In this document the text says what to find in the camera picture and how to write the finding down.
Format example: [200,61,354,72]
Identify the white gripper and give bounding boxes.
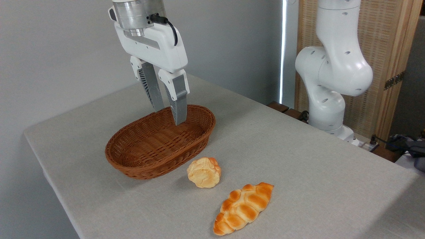
[114,22,191,126]

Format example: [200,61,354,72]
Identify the round pale bread bun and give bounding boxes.
[186,157,222,189]

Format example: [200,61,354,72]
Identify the braided golden bread loaf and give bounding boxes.
[213,182,275,236]

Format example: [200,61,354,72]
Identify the brown oval wicker basket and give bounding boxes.
[105,105,216,180]

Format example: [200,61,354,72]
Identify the grey tablecloth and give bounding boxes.
[23,74,425,239]

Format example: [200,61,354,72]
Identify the white power strip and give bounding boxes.
[352,138,380,152]

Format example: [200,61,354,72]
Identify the wooden woven folding screen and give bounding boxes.
[295,0,424,140]

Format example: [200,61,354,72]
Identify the dark metal screen hinge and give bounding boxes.
[384,71,405,91]

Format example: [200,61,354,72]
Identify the dark bag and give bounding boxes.
[387,134,425,158]

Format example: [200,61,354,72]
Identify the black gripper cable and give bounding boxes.
[150,13,179,46]

